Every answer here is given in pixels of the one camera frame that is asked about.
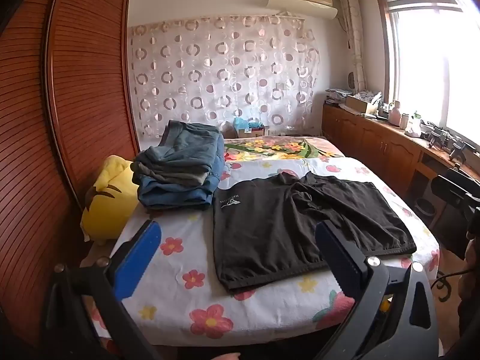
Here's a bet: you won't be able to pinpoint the black desk device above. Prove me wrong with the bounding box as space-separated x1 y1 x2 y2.
449 142 468 164
427 127 451 148

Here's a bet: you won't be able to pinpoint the wooden louvered wardrobe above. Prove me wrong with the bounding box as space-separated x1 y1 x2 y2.
0 0 141 349

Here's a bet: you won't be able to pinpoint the yellow plush toy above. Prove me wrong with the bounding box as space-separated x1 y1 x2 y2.
80 155 140 246

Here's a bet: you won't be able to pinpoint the colourful floral blanket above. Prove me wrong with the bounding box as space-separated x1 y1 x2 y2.
223 135 344 163

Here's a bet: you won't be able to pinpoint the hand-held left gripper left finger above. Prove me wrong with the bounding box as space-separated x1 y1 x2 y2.
41 219 164 360

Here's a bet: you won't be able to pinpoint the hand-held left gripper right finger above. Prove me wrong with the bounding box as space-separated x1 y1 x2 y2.
315 220 440 360

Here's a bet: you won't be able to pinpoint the beige air conditioner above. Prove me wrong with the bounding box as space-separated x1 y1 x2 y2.
266 0 338 21

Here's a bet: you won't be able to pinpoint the stack of folded jeans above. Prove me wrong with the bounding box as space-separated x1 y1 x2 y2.
133 120 226 211

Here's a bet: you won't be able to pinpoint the white plastic bottle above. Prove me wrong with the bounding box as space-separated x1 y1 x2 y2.
405 112 423 138

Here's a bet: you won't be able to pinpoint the black cable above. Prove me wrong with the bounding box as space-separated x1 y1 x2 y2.
429 268 469 304

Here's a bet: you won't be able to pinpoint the stack of magazines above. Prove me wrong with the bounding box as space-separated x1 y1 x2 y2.
324 88 353 106

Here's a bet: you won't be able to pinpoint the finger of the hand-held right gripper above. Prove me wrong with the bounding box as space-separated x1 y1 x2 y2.
430 168 480 211

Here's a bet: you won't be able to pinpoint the long wooden cabinet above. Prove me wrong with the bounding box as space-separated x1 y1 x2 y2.
322 103 480 197

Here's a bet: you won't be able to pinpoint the open cardboard box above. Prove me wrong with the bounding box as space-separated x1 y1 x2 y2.
345 95 377 115

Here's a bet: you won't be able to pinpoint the patterned window curtain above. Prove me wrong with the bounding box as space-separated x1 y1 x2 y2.
339 0 366 91

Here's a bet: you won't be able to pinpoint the black pants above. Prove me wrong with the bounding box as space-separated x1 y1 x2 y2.
213 170 418 291

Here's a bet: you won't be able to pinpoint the pink bottle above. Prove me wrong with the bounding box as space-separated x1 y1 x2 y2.
388 100 402 126

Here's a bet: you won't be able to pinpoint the grey trash bin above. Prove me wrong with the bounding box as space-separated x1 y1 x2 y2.
414 197 437 229

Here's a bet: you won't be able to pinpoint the circle patterned wall curtain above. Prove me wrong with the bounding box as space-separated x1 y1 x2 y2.
127 14 321 139

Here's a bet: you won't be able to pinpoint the window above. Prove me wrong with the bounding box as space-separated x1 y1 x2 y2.
375 0 480 147

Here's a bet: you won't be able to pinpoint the person's right forearm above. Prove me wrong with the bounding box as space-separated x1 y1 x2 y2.
455 238 480 360

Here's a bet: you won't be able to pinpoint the white floral bed sheet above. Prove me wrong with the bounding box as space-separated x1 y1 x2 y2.
90 155 441 347

